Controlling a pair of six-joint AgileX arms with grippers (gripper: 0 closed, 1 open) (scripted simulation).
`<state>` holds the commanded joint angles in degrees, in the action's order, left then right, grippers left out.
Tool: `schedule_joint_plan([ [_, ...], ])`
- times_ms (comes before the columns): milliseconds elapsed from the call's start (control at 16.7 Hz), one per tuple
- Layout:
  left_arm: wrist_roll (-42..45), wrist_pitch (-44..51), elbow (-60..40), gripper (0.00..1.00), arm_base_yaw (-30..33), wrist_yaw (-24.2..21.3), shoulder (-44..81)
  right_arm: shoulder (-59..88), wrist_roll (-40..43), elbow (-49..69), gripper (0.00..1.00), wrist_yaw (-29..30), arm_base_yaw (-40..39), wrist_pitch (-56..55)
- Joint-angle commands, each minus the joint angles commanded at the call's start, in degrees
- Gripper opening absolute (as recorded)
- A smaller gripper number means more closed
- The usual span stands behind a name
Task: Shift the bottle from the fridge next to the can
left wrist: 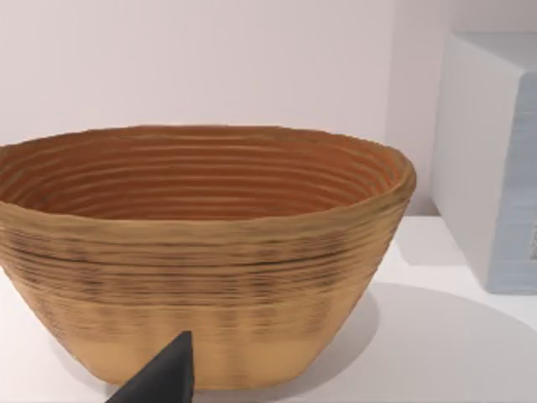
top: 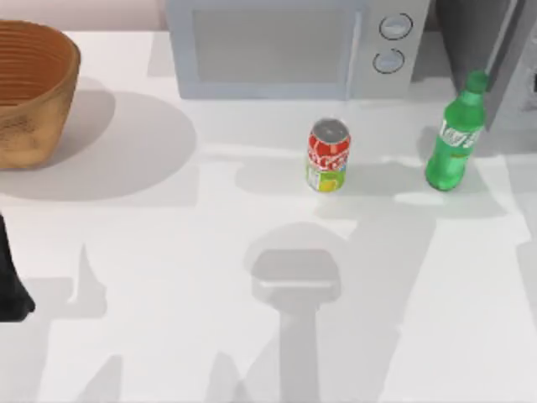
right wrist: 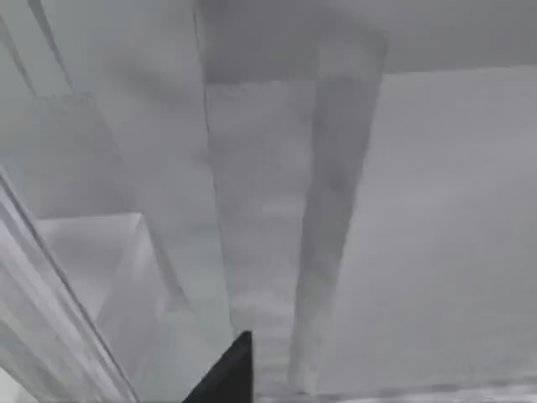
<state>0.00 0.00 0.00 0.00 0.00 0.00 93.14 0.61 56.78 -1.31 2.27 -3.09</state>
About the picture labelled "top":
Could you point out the red and green can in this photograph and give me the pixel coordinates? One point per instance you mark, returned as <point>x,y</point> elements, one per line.
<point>328,157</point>

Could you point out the pale microwave oven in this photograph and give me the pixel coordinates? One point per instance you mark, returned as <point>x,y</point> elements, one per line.
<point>268,46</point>

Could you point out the microwave knob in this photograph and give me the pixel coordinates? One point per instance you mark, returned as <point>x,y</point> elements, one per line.
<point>395,25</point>
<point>389,61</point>

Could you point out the green bottle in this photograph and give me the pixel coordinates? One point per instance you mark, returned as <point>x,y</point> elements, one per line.
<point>455,138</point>

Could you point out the brown woven basket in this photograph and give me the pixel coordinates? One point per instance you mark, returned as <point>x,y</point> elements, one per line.
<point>38,105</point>

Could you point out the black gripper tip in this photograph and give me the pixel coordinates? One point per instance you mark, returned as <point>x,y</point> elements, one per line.
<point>10,285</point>

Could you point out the grey cabinet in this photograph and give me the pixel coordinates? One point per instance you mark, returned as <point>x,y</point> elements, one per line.
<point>509,63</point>

